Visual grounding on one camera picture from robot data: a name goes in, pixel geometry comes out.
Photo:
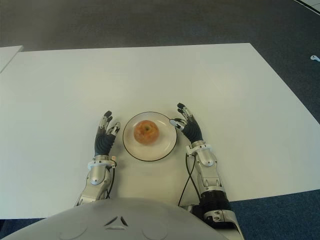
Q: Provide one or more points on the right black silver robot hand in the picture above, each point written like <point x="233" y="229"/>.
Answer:
<point x="193" y="131"/>

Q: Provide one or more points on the grey robot torso shell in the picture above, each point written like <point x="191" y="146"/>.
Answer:
<point x="112" y="222"/>

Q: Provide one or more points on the white plate with black rim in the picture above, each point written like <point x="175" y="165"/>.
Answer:
<point x="165" y="147"/>

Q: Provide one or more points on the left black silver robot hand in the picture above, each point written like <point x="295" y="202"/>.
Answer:
<point x="103" y="143"/>

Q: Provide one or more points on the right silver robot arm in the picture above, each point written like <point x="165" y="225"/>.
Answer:
<point x="212" y="180"/>

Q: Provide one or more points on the red yellow apple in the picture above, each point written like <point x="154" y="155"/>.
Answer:
<point x="146" y="132"/>

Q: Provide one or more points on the small white earbud-like object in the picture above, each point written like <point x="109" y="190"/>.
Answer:
<point x="315" y="58"/>

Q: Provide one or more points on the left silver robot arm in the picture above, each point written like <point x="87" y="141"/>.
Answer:
<point x="96" y="177"/>

